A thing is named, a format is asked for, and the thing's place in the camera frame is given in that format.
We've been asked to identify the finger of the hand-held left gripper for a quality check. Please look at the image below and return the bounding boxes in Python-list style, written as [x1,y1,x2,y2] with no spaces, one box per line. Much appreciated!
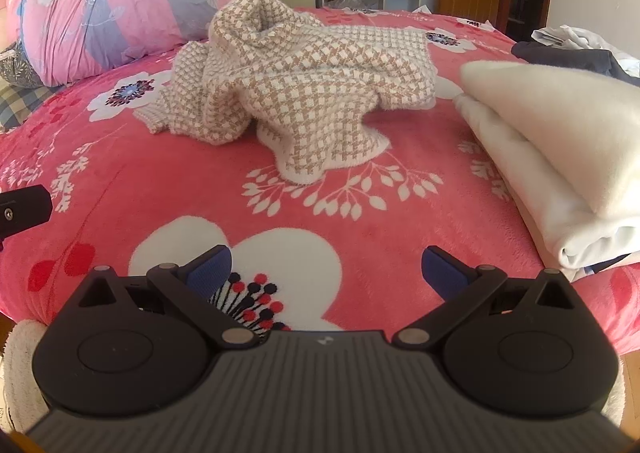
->
[0,185,53,252]

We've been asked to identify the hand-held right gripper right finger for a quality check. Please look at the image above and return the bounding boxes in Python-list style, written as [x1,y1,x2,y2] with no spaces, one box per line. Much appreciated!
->
[392,245,576,351]

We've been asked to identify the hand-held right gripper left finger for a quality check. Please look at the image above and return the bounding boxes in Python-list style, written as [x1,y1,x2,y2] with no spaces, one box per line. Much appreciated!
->
[80,244,261,351]

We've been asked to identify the beige houndstooth knit cardigan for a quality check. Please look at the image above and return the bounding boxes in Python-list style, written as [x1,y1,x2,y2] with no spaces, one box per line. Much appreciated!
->
[132,0,437,185]

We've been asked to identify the dark and white clothes pile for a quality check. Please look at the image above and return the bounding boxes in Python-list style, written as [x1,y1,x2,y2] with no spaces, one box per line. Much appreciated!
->
[531,25,640,78]

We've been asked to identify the pink floral fleece blanket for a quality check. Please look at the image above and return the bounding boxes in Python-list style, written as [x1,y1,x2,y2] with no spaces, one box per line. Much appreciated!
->
[0,8,640,356]

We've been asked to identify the blue plaid pillow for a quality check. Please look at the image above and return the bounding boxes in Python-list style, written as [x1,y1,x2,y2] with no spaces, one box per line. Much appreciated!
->
[0,82,66,134]

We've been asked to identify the grey patterned pillow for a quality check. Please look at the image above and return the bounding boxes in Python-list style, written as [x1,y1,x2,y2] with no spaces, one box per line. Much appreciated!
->
[0,40,47,88]

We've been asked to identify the white cotton garment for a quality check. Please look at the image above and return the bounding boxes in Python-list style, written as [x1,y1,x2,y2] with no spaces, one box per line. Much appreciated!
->
[542,220,640,276]

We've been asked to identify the pink headboard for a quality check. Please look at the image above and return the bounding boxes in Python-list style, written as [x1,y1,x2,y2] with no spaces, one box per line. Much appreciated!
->
[0,0,23,46]

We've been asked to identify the dark navy garment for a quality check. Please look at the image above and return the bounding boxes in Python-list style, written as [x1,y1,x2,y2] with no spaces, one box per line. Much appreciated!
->
[512,41,640,84]

